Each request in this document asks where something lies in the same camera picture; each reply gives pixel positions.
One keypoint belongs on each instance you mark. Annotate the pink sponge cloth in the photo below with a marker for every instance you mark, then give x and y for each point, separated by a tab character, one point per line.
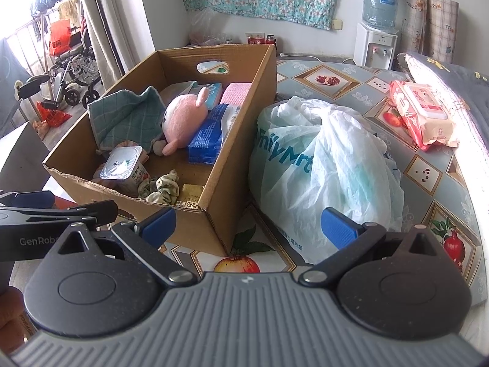
235	93

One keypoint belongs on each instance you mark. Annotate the grey curtain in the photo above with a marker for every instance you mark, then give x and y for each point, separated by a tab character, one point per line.
126	26

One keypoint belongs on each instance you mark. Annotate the blue water bottle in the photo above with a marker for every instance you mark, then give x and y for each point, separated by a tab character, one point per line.
380	4

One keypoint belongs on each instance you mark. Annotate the grey box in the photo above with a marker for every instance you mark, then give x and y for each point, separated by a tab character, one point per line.
23	156

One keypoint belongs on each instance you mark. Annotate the dark printed cloth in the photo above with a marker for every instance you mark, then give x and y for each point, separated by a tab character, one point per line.
7	84

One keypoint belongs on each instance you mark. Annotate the wheelchair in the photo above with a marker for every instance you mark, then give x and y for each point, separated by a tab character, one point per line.
72	72

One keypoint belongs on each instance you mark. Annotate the red plastic bag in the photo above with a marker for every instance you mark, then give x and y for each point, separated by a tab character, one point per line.
53	114

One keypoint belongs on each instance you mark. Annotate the person's left hand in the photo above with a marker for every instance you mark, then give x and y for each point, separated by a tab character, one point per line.
11	313

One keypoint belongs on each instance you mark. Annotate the pink wet wipes pack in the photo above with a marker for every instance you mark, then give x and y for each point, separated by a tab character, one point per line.
420	107

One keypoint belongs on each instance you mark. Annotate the teal checked cloth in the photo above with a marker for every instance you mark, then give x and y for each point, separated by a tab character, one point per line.
122	118

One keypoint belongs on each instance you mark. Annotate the white foil-lid cup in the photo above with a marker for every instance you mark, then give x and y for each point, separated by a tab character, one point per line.
122	162

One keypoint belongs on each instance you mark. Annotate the patterned tablecloth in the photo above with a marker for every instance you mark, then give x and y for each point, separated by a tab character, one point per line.
366	95

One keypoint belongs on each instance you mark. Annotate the hanging dark blue cloth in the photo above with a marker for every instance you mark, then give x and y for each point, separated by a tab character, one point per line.
47	0

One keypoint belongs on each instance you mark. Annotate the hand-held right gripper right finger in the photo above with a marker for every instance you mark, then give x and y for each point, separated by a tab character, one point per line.
338	229

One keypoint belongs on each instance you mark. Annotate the blue tissue pack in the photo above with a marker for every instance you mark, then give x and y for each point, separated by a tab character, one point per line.
208	137

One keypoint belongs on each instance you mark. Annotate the pink plush toy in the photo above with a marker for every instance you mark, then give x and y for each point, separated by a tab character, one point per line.
181	114

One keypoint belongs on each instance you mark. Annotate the wall socket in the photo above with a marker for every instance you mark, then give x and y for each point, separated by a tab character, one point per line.
338	24

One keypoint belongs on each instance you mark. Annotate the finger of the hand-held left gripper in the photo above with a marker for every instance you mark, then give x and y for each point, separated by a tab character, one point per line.
76	214
34	198

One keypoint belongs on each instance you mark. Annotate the white water dispenser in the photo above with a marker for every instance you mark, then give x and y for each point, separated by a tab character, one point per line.
374	47

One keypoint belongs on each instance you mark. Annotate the red thermos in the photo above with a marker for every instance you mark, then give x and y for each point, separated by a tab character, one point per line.
270	40

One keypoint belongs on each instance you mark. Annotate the green floral scrunchie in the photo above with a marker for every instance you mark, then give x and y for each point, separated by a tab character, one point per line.
160	187

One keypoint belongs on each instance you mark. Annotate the red box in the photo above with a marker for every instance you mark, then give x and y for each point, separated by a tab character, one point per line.
256	39

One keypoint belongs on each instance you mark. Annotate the rolled checked tablecloth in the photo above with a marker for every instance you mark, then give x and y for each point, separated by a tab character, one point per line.
443	26

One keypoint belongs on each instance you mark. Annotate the black phone holder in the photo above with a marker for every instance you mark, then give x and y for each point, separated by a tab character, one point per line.
32	86

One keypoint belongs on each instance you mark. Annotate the grey blanket with yellow figures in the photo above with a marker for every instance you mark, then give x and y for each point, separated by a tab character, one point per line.
458	72

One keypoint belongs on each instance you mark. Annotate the small yellow box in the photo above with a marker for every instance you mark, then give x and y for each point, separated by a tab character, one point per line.
191	193

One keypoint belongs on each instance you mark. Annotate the white plastic bag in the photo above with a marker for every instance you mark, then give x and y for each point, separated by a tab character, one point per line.
324	153

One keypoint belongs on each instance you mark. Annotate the cardboard box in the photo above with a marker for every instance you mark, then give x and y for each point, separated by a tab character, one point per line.
191	233

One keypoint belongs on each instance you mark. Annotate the rolled floral tablecloth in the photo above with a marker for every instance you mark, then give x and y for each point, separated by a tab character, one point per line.
414	23

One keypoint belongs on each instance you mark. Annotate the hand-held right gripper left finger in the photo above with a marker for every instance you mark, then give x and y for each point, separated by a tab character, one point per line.
158	220

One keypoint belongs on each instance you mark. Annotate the orange bag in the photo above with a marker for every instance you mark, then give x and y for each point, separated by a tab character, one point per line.
59	38

